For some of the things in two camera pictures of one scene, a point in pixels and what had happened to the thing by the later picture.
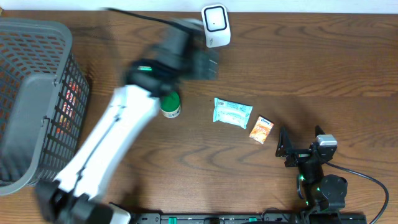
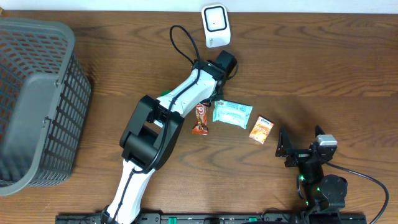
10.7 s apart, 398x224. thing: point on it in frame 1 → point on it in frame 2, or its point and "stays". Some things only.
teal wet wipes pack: (231, 112) stays
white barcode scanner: (216, 25) stays
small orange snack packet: (261, 130) stays
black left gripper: (204, 70) → (209, 103)
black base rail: (249, 218) stays
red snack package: (71, 101) → (201, 127)
